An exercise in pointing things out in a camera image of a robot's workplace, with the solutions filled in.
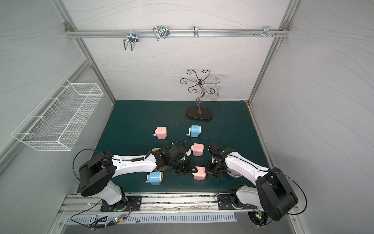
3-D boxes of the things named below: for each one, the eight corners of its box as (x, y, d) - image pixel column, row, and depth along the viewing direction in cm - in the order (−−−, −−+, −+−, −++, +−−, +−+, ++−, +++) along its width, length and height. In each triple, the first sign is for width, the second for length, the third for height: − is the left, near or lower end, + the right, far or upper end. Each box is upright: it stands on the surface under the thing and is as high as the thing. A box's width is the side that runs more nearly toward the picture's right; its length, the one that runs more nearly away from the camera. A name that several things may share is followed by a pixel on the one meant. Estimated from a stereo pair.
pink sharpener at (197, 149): (191, 156, 91) (191, 151, 86) (191, 148, 95) (191, 143, 90) (203, 156, 91) (204, 151, 86) (202, 148, 95) (203, 143, 90)
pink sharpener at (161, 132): (155, 139, 100) (153, 133, 94) (157, 132, 103) (155, 126, 97) (166, 139, 100) (165, 133, 94) (167, 133, 103) (166, 127, 98)
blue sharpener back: (187, 137, 101) (186, 131, 95) (187, 131, 104) (186, 125, 98) (200, 137, 101) (201, 131, 95) (200, 131, 104) (200, 125, 98)
